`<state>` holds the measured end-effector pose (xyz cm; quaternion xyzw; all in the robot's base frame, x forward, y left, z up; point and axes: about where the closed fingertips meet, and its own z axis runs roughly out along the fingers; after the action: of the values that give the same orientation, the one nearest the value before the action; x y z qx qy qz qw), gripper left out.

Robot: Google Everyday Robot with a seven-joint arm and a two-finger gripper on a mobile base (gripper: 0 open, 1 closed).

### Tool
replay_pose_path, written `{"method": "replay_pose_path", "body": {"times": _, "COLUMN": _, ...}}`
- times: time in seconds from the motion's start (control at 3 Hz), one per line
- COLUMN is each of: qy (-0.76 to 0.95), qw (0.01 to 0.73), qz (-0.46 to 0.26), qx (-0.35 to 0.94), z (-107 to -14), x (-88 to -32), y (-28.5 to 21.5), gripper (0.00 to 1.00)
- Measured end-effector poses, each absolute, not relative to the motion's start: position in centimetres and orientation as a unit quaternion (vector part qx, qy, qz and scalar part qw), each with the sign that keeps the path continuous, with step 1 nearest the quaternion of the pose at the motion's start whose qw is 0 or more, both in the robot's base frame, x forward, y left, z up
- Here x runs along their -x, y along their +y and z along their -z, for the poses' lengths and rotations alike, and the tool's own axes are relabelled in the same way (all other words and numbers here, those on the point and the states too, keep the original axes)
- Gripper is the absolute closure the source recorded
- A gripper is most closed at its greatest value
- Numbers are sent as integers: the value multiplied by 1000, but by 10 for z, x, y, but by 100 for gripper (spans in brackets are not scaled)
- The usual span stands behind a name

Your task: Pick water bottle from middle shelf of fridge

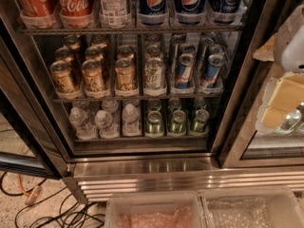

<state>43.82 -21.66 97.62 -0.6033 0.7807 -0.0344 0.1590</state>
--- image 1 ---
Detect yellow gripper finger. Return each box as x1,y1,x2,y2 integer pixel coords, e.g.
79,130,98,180
261,73,304,129
253,33,276,62

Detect clear water bottle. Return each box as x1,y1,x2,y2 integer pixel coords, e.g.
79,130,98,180
95,110,119,139
69,107,97,141
122,104,141,137

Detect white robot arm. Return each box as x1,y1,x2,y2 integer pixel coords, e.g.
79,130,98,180
253,4,304,129

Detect right fridge glass door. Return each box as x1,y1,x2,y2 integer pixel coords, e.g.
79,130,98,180
218,0,304,168

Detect green can front middle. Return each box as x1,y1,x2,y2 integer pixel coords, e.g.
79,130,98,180
169,110,186,134

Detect gold can front middle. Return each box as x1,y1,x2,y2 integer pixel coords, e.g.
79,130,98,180
82,59,106,92

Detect gold can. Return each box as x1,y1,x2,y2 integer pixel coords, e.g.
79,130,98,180
115,58,137,91
50,61,76,93
82,59,106,92

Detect steel fridge bottom grille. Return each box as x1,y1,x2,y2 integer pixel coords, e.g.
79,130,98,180
63,155,304,203

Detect open fridge glass door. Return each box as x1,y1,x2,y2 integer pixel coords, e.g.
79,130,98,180
0,18,72,179

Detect right Red Bull can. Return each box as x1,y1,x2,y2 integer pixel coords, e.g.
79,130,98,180
201,54,224,88

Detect red bull can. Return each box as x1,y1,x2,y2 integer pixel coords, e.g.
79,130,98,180
201,54,224,88
175,53,196,89

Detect left Red Bull can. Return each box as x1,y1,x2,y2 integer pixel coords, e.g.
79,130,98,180
175,53,196,89

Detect green can front right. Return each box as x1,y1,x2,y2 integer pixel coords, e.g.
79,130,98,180
190,109,210,133

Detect green white 7up can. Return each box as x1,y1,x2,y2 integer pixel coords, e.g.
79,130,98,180
144,58,165,90

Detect left blue Pepsi can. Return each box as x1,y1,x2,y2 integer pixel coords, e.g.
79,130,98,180
138,0,167,18

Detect green can front left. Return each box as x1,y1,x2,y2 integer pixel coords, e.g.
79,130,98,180
145,111,163,137

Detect gold can front right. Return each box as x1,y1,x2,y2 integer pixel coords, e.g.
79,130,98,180
115,58,137,91

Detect white labelled can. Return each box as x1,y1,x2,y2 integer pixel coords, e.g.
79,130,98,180
100,0,130,17

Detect left clear plastic bin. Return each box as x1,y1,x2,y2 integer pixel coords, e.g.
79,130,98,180
104,191,206,228

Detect gold can front left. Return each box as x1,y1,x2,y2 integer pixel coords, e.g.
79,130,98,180
50,61,76,93

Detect black floor cables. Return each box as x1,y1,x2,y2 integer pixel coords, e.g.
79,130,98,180
0,170,106,228

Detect orange extension cord plug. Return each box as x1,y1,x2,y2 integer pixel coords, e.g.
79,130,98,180
26,185,42,206

